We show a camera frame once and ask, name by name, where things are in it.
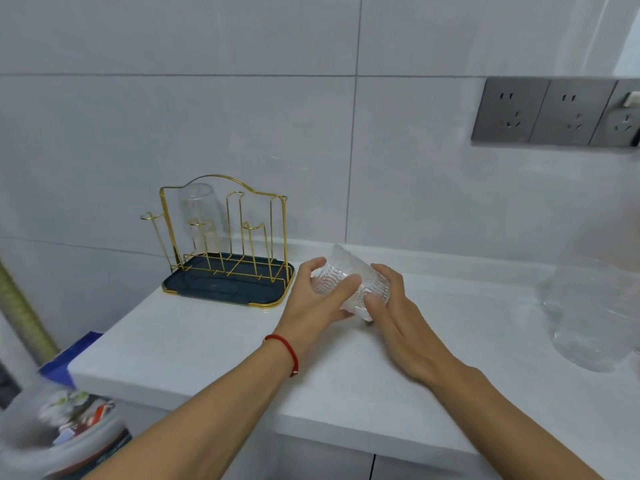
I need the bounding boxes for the person's left hand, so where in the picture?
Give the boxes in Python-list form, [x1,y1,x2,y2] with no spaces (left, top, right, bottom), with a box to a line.
[272,257,363,363]

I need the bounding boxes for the yellow corrugated pipe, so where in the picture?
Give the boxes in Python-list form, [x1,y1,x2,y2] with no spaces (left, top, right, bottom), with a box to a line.
[0,259,59,365]

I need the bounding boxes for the person's right hand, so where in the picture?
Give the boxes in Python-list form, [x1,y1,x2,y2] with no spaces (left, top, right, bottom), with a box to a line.
[361,263,475,391]

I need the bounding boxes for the red string bracelet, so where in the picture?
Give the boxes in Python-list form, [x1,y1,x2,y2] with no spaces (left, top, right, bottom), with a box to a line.
[262,333,301,378]

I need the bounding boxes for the dark door frame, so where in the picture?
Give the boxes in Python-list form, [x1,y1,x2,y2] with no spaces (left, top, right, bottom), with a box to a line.
[0,359,22,411]

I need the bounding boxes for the pile of trash packets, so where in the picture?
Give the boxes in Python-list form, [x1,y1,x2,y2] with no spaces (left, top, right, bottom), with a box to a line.
[37,389,116,445]

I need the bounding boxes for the gold wire cup rack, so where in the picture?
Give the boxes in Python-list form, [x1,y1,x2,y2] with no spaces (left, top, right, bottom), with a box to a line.
[139,173,297,309]

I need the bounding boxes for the person's left forearm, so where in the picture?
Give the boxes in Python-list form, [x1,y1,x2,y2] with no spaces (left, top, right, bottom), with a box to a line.
[85,344,296,480]

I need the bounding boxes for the grey cabinet door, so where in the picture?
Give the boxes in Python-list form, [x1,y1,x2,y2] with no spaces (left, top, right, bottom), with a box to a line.
[122,400,375,480]
[372,452,483,480]

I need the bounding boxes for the blue dustpan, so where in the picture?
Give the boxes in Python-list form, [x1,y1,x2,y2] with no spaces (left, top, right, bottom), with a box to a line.
[39,331,105,391]

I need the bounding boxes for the white lined trash bucket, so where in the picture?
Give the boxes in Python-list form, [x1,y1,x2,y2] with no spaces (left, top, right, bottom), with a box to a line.
[0,379,133,480]

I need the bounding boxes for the person's right forearm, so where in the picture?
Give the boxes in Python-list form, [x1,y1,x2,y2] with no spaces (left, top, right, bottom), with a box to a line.
[429,364,606,480]

